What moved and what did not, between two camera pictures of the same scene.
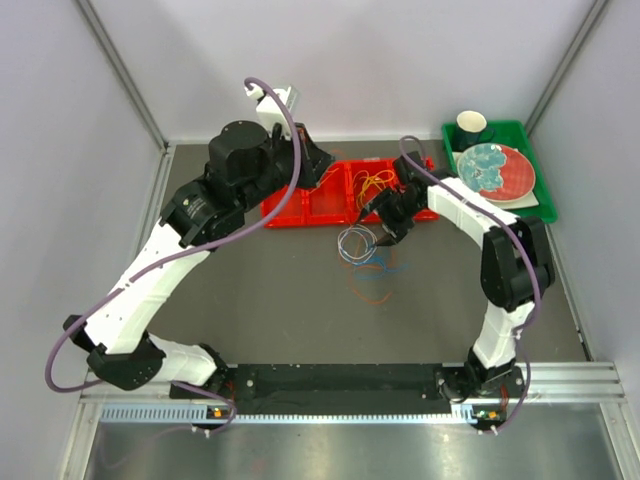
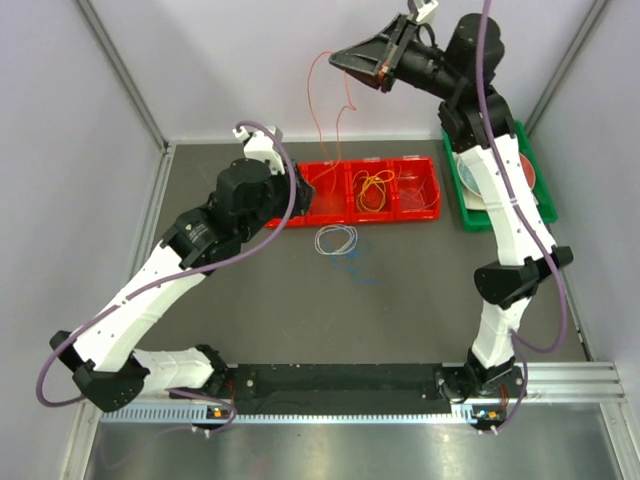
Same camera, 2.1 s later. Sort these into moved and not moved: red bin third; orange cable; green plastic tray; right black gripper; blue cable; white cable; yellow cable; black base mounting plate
Moved: orange cable; blue cable; white cable; right black gripper
Not moved: yellow cable; red bin third; green plastic tray; black base mounting plate
